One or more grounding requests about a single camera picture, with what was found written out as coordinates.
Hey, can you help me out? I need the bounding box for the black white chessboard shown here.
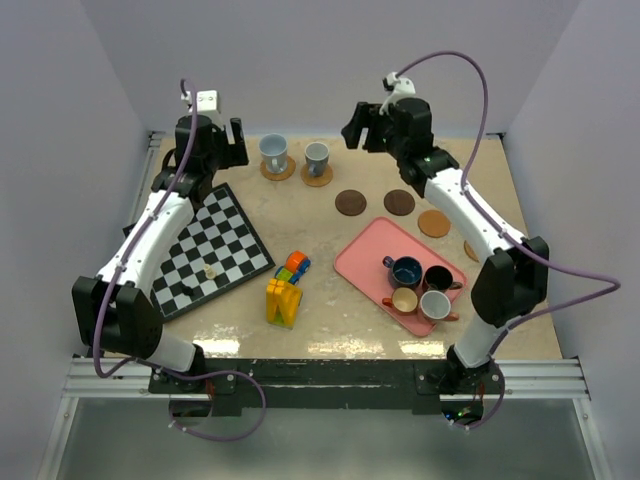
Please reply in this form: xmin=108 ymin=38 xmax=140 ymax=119
xmin=150 ymin=183 xmax=275 ymax=322

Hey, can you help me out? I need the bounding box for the dark wooden coaster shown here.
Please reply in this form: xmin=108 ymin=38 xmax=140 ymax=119
xmin=334 ymin=189 xmax=367 ymax=216
xmin=383 ymin=189 xmax=415 ymax=216

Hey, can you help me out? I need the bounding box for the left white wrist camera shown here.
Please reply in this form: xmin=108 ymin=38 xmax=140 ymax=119
xmin=181 ymin=90 xmax=223 ymax=128

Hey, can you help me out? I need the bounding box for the white cup brown handle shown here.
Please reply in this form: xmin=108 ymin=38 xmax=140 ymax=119
xmin=419 ymin=290 xmax=459 ymax=321

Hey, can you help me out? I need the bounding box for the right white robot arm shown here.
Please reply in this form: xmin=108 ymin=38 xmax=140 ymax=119
xmin=341 ymin=98 xmax=549 ymax=393

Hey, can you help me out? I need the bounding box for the small white cup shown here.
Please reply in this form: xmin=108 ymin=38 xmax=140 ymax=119
xmin=305 ymin=142 xmax=329 ymax=177

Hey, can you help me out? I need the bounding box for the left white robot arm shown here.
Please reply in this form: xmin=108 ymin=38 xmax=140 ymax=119
xmin=71 ymin=114 xmax=249 ymax=392

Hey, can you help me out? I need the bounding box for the dark blue cup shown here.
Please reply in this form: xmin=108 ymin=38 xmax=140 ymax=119
xmin=382 ymin=256 xmax=423 ymax=290

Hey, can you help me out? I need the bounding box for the large light blue cup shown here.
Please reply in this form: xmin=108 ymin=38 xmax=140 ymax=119
xmin=259 ymin=133 xmax=288 ymax=174

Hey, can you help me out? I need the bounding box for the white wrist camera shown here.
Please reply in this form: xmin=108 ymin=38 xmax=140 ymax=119
xmin=379 ymin=72 xmax=416 ymax=115
xmin=181 ymin=90 xmax=223 ymax=128

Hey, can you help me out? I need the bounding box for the black cup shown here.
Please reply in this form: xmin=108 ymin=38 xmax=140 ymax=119
xmin=422 ymin=265 xmax=464 ymax=292

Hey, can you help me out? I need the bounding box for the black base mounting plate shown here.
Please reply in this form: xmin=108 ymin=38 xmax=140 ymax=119
xmin=149 ymin=358 xmax=505 ymax=416

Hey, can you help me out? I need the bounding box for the colourful toy car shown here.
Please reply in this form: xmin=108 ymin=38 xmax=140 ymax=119
xmin=274 ymin=250 xmax=311 ymax=285

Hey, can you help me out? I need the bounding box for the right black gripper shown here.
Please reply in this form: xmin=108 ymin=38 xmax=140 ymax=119
xmin=340 ymin=103 xmax=406 ymax=161

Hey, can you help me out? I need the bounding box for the woven rattan coaster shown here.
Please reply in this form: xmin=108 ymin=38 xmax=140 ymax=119
xmin=260 ymin=155 xmax=296 ymax=181
xmin=301 ymin=165 xmax=333 ymax=187
xmin=463 ymin=241 xmax=479 ymax=263
xmin=417 ymin=209 xmax=451 ymax=238

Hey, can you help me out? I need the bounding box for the yellow toy block house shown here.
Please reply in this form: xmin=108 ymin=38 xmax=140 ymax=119
xmin=266 ymin=278 xmax=303 ymax=329

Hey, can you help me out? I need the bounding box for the pink tray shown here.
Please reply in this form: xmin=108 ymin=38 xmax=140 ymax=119
xmin=334 ymin=217 xmax=467 ymax=337

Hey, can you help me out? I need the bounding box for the white chess piece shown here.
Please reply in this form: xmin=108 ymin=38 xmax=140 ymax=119
xmin=203 ymin=264 xmax=217 ymax=280

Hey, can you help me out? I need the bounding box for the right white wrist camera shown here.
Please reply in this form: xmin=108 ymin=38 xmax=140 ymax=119
xmin=379 ymin=72 xmax=416 ymax=115

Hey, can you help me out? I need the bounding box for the orange cup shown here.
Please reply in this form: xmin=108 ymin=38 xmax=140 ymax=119
xmin=381 ymin=287 xmax=419 ymax=315

